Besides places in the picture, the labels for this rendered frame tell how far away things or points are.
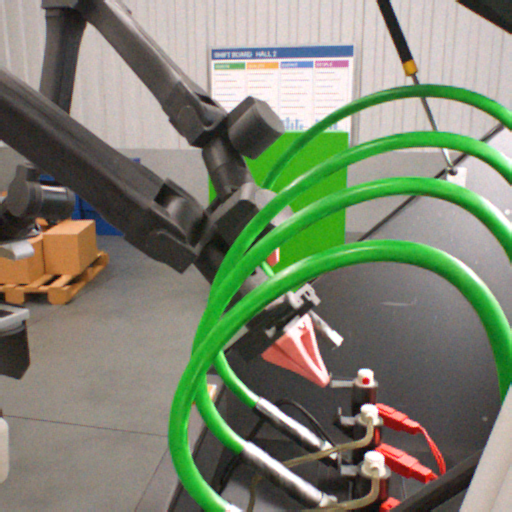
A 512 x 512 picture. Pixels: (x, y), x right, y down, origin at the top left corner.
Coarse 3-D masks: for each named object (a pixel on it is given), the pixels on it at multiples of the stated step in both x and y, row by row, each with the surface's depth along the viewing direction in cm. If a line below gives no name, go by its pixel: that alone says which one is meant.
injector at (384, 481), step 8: (360, 464) 47; (384, 464) 47; (360, 472) 46; (360, 480) 46; (368, 480) 46; (384, 480) 46; (360, 488) 46; (368, 488) 46; (384, 488) 46; (360, 496) 47; (384, 496) 46; (376, 504) 46
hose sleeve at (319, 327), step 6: (288, 294) 74; (294, 294) 74; (312, 312) 73; (312, 318) 72; (318, 318) 72; (312, 324) 72; (318, 324) 72; (324, 324) 72; (318, 330) 72; (324, 330) 72; (330, 330) 72; (324, 336) 72
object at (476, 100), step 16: (368, 96) 63; (384, 96) 62; (400, 96) 61; (416, 96) 60; (432, 96) 59; (448, 96) 58; (464, 96) 57; (480, 96) 57; (336, 112) 65; (352, 112) 64; (496, 112) 56; (320, 128) 66; (304, 144) 68; (288, 160) 70; (272, 176) 71; (272, 272) 75
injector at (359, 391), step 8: (376, 384) 62; (352, 392) 62; (360, 392) 61; (368, 392) 61; (376, 392) 61; (352, 400) 62; (360, 400) 61; (368, 400) 61; (376, 400) 62; (352, 408) 63; (360, 408) 61; (336, 416) 64; (352, 416) 63; (336, 424) 63; (344, 432) 63; (352, 432) 63; (352, 488) 65; (352, 496) 65
